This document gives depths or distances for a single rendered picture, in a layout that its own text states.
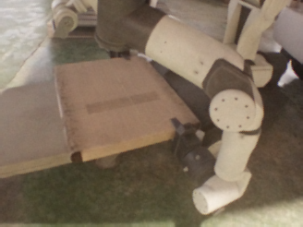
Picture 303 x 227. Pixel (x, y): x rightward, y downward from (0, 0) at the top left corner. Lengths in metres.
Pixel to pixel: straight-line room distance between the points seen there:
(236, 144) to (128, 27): 0.29
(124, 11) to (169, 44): 0.10
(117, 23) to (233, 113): 0.26
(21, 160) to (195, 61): 0.51
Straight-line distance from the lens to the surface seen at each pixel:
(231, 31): 0.98
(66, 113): 0.68
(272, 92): 1.18
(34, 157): 0.65
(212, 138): 0.75
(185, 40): 0.38
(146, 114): 0.68
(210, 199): 0.53
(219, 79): 0.36
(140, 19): 0.40
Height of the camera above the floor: 0.69
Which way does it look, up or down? 38 degrees down
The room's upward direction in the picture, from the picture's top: 9 degrees clockwise
